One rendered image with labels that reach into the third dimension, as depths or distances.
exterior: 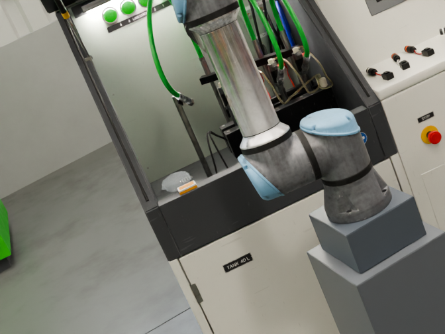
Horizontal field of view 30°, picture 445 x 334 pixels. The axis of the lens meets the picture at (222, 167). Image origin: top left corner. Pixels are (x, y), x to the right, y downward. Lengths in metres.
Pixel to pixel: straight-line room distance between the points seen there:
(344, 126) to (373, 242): 0.26
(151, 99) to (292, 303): 0.80
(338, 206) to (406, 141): 0.57
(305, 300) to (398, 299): 0.58
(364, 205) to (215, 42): 0.47
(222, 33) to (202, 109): 1.01
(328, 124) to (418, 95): 0.61
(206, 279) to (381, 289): 0.63
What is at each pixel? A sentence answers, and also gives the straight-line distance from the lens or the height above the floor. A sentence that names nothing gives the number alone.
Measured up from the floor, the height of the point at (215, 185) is 0.93.
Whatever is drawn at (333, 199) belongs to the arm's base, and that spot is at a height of 0.96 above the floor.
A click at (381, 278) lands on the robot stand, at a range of 1.83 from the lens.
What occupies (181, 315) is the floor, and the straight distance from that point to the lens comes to 3.66.
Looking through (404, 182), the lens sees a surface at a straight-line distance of 2.38.
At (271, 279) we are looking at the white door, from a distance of 2.35.
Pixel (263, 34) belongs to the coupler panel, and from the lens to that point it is 2.71.
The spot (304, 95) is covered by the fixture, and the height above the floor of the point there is 0.98.
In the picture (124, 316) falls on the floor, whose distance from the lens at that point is 3.88.
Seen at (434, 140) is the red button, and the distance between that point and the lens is 2.34.
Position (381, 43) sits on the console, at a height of 1.03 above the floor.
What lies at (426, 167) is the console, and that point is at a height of 0.71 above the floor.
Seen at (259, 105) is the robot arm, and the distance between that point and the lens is 1.74.
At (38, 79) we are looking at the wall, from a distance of 6.27.
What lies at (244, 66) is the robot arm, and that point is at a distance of 1.73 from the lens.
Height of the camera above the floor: 1.74
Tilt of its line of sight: 20 degrees down
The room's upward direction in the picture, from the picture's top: 24 degrees counter-clockwise
